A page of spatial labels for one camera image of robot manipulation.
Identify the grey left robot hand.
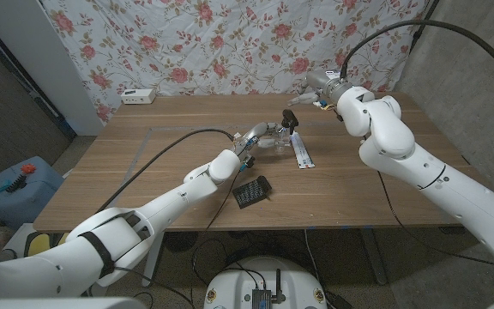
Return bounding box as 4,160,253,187
232,121,292,172

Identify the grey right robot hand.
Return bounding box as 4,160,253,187
287,70,354,109

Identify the clear spray bottle black pump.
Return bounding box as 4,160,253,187
271,109,300,154

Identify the white toothpaste tube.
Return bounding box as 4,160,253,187
290,130,316,170

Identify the floral backdrop cloth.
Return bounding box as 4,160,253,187
40,0,428,124

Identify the black pole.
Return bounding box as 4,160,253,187
408,0,441,55

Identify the white power strip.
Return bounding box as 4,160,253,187
120,88,157,106

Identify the black round fan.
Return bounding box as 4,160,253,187
164,231,200,253

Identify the black antenna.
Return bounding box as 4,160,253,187
274,269,286,304

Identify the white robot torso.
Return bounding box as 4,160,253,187
203,256,328,309

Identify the white table leg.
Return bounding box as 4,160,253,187
141,231,166,288

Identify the grey computer module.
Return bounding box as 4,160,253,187
251,288,273,309

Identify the grey table leg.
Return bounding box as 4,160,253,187
358,228,389,287

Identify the blue storage box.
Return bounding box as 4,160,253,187
0,155,65,231

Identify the yellow black object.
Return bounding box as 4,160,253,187
23,233,70,258

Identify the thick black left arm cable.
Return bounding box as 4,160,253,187
94,127,236,215

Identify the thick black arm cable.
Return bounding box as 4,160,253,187
94,127,236,215
340,19,494,91

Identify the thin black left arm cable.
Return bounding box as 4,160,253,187
190,168,248,309

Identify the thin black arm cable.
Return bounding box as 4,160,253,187
190,168,248,309
375,170,494,274

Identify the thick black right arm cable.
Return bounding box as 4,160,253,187
340,19,494,91

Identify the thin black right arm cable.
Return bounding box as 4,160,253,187
375,170,494,274

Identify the teal handled black brush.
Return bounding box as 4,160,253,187
0,174,28,195

